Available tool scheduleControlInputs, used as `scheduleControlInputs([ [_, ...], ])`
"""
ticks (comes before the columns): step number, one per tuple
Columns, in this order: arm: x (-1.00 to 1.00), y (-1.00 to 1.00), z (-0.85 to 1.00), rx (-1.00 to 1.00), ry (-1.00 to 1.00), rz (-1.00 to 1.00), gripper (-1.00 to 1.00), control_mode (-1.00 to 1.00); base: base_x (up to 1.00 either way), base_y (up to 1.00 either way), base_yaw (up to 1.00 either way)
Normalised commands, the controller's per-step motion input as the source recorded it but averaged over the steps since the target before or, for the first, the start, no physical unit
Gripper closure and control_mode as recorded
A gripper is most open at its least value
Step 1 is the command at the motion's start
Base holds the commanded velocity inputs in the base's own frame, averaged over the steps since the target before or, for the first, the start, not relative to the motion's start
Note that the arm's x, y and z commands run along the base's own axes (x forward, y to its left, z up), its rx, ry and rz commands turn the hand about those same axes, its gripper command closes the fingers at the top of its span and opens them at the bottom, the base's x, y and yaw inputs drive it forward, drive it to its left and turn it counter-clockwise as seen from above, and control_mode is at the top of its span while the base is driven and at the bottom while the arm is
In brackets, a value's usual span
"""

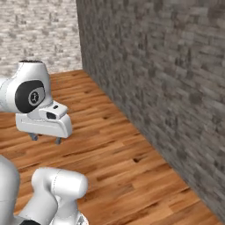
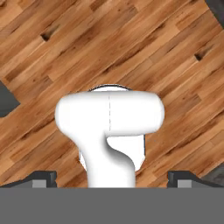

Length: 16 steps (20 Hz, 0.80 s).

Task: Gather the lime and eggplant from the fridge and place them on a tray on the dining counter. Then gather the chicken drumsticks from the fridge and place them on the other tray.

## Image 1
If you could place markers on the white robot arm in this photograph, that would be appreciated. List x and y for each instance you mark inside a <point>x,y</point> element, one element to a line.
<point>29,88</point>

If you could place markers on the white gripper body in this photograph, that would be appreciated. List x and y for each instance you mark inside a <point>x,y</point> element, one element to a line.
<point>44,126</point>

